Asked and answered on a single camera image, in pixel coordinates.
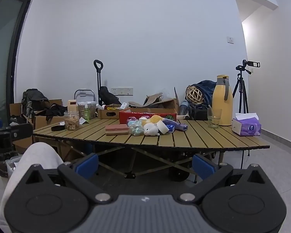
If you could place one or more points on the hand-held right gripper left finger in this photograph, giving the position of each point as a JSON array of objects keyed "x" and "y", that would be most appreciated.
[{"x": 87, "y": 166}]

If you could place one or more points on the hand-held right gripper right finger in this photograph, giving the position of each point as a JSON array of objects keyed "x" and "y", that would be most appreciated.
[{"x": 203, "y": 166}]

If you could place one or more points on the pink sponge block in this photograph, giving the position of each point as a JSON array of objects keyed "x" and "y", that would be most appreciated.
[{"x": 117, "y": 129}]

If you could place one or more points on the light blue plush toy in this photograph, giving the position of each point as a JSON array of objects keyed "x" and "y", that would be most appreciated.
[{"x": 135, "y": 129}]

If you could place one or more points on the red cardboard box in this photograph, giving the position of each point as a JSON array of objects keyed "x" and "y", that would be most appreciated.
[{"x": 126, "y": 117}]

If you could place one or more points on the white plush toy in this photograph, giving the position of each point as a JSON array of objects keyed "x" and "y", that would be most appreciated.
[{"x": 151, "y": 129}]

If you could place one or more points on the yellow plush toy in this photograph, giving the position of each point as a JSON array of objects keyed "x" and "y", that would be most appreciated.
[{"x": 155, "y": 119}]

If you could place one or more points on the dark round basket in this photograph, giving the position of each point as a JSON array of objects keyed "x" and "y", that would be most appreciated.
[{"x": 1, "y": 163}]

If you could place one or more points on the brown cardboard storage box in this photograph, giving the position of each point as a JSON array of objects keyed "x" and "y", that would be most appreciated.
[{"x": 42, "y": 121}]

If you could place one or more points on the black wagon wheel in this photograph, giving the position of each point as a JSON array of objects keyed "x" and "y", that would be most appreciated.
[{"x": 178, "y": 174}]

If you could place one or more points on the person's leg in white trousers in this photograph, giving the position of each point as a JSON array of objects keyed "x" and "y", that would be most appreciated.
[{"x": 31, "y": 160}]

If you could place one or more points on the grey backpack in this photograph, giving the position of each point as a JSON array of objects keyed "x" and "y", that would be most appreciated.
[{"x": 34, "y": 100}]

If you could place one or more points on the black jar lid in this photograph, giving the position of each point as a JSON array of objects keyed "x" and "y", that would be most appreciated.
[{"x": 57, "y": 128}]

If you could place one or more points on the black clothing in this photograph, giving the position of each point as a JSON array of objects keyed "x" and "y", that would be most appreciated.
[{"x": 54, "y": 111}]

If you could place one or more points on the white paper leaflet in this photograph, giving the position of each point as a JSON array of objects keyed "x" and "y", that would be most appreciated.
[{"x": 83, "y": 120}]

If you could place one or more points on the glass jar of nuts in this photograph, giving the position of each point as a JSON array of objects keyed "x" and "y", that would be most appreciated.
[{"x": 71, "y": 121}]

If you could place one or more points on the clear drinking glass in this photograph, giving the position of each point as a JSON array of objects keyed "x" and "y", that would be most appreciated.
[{"x": 214, "y": 119}]

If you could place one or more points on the small blue packet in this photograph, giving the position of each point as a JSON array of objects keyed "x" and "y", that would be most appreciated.
[{"x": 171, "y": 127}]

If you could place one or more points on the green spray bottle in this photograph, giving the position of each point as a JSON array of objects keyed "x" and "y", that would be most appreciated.
[{"x": 87, "y": 114}]

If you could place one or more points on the black carry bag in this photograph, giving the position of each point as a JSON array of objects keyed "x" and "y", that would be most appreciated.
[{"x": 198, "y": 113}]

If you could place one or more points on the small brown cardboard box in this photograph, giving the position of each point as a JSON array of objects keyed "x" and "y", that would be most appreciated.
[{"x": 109, "y": 114}]

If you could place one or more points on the clear container of grains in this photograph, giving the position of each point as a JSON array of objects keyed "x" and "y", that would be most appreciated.
[{"x": 93, "y": 108}]

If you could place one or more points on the wooden block box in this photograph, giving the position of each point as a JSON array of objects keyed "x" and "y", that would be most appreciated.
[{"x": 72, "y": 105}]

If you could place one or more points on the purple tissue box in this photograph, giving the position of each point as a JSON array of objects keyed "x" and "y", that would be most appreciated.
[{"x": 247, "y": 127}]

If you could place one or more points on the blue water bottle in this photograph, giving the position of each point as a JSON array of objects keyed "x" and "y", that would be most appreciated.
[{"x": 183, "y": 107}]

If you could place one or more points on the yellow thermos jug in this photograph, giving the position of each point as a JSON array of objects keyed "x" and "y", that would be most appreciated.
[{"x": 222, "y": 102}]

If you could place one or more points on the dark framed glass door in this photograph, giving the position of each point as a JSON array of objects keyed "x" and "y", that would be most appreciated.
[{"x": 4, "y": 53}]

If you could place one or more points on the large open cardboard box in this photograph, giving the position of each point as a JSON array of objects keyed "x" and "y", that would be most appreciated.
[{"x": 168, "y": 104}]

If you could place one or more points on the woven rattan ball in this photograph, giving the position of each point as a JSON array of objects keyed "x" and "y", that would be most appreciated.
[{"x": 194, "y": 94}]

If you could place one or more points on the black trolley bag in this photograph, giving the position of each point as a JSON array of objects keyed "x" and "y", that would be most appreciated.
[{"x": 108, "y": 96}]

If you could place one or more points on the dark blue cloth bag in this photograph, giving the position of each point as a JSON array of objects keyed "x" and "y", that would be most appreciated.
[{"x": 208, "y": 89}]

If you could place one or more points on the black tripod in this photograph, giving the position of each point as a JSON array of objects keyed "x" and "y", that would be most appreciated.
[{"x": 241, "y": 94}]

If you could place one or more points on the metal folding stool frame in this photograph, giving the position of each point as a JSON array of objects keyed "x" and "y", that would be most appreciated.
[{"x": 84, "y": 91}]

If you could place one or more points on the white wall socket strip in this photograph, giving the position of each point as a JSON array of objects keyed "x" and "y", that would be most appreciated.
[{"x": 122, "y": 91}]

